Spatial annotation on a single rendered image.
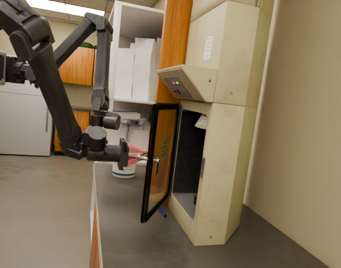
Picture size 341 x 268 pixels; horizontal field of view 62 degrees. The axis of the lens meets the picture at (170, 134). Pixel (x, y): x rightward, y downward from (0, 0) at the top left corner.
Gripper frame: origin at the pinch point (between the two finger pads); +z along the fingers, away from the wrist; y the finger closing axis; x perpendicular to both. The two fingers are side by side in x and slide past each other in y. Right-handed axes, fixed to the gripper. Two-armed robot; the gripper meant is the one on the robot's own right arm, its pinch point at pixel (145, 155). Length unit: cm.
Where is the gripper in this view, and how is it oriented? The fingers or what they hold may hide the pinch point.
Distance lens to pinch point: 100.5
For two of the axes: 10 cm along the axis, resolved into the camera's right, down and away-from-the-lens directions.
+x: -2.7, -1.6, 9.5
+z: 9.6, 0.7, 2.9
